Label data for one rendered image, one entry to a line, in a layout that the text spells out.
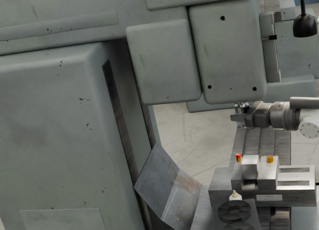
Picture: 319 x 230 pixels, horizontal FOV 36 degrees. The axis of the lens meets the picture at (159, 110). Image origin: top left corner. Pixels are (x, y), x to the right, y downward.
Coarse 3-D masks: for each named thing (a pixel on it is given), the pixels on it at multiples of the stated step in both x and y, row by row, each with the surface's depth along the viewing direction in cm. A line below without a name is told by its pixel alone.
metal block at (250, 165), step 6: (246, 156) 166; (252, 156) 166; (258, 156) 165; (246, 162) 163; (252, 162) 162; (258, 162) 164; (246, 168) 163; (252, 168) 162; (258, 168) 163; (246, 174) 164; (252, 174) 163
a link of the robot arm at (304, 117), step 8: (288, 104) 146; (296, 104) 142; (304, 104) 141; (312, 104) 139; (288, 112) 144; (296, 112) 144; (304, 112) 142; (312, 112) 141; (288, 120) 144; (296, 120) 144; (304, 120) 139; (312, 120) 138; (288, 128) 146; (296, 128) 145; (304, 128) 140; (312, 128) 139; (304, 136) 142; (312, 136) 141
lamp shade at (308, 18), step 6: (300, 18) 147; (306, 18) 146; (312, 18) 146; (294, 24) 148; (300, 24) 146; (306, 24) 146; (312, 24) 146; (294, 30) 149; (300, 30) 147; (306, 30) 146; (312, 30) 146; (294, 36) 150; (300, 36) 147; (306, 36) 147
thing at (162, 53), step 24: (144, 24) 140; (168, 24) 137; (144, 48) 142; (168, 48) 140; (192, 48) 140; (144, 72) 145; (168, 72) 143; (192, 72) 142; (144, 96) 149; (168, 96) 147; (192, 96) 145
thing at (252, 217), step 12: (216, 204) 137; (228, 204) 133; (240, 204) 132; (252, 204) 133; (216, 216) 132; (228, 216) 129; (240, 216) 128; (252, 216) 129; (216, 228) 127; (228, 228) 124; (240, 228) 123; (252, 228) 122
